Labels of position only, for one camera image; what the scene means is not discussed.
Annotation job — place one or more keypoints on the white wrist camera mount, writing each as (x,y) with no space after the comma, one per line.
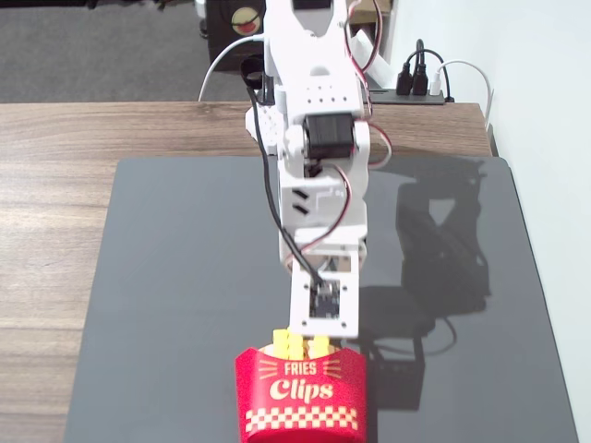
(323,318)

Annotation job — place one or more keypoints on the black speaker box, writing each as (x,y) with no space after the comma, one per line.
(235,32)

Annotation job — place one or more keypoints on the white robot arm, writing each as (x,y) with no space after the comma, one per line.
(314,69)

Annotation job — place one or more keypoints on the yellow fry clip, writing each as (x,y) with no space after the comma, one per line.
(318,347)
(280,342)
(295,346)

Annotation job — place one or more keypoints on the dark grey desk mat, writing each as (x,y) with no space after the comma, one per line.
(184,286)

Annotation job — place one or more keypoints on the red fries clips box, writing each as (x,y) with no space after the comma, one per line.
(300,392)

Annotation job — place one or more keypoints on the grey usb hub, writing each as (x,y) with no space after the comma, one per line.
(406,97)

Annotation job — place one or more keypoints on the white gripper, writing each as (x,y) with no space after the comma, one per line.
(323,239)

